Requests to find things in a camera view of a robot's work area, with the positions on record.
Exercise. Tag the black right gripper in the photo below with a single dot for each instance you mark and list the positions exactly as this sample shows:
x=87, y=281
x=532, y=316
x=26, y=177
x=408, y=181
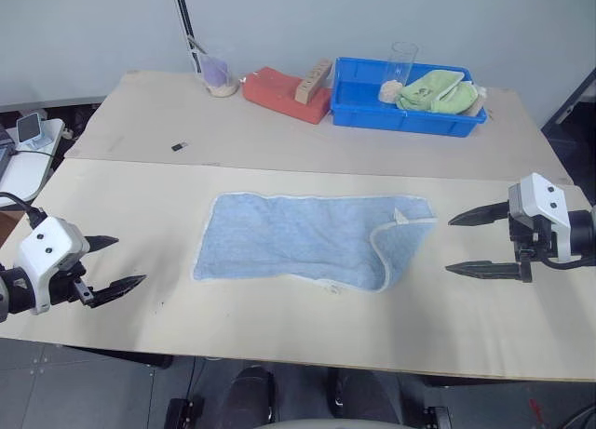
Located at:
x=531, y=240

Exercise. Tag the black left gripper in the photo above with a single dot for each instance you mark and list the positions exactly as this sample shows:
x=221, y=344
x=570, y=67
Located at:
x=70, y=287

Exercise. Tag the light blue towel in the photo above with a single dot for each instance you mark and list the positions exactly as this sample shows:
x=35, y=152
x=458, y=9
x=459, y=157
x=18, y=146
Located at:
x=298, y=238

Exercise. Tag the white device on left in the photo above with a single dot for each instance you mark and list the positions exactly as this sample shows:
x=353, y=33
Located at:
x=28, y=168

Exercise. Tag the beige wooden piece in bin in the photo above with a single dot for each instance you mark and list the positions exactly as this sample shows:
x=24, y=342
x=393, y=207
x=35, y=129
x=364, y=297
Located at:
x=478, y=105

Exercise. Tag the small black clip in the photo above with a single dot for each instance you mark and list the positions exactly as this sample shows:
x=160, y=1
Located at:
x=179, y=146

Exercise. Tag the white device on stand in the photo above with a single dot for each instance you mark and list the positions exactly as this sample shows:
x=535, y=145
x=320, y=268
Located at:
x=31, y=130

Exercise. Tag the green cloth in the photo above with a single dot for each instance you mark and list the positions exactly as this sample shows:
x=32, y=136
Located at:
x=433, y=91

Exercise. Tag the blue plastic bin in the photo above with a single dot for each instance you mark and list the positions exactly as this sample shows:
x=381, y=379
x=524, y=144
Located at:
x=372, y=112

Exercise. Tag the beige sponge lump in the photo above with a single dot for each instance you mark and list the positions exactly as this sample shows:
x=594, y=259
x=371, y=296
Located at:
x=390, y=91

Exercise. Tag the dark rounded shape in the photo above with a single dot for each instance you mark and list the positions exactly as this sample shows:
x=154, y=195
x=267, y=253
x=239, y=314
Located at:
x=247, y=394
x=368, y=394

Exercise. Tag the clear tall glass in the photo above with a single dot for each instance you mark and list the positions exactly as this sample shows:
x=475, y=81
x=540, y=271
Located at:
x=402, y=63

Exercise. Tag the glass cup with purple cloth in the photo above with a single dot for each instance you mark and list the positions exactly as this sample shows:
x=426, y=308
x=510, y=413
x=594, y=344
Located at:
x=218, y=77

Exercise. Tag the wooden block with holes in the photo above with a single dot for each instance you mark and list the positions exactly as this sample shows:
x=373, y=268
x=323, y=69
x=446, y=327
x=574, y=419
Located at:
x=312, y=82

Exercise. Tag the red brick-shaped block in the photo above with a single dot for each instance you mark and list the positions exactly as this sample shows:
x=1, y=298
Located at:
x=279, y=96

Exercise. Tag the black slanted pole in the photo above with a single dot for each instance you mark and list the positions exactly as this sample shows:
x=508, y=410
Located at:
x=184, y=15

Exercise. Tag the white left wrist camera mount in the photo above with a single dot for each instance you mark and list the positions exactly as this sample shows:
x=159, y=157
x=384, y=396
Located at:
x=49, y=245

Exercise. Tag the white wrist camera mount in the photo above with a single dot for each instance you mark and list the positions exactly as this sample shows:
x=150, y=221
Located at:
x=49, y=245
x=545, y=201

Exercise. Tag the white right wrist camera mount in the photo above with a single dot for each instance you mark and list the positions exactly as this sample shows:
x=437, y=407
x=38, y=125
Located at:
x=545, y=201

